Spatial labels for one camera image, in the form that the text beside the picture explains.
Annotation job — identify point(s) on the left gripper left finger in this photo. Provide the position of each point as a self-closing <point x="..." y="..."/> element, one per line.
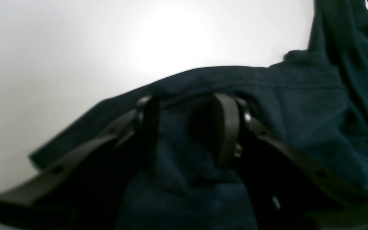
<point x="84" y="189"/>

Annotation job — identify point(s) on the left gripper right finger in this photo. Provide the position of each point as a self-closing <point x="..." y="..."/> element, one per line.
<point x="288" y="190"/>

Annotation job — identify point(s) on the black long-sleeve t-shirt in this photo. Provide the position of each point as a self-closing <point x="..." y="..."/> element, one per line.
<point x="316" y="100"/>

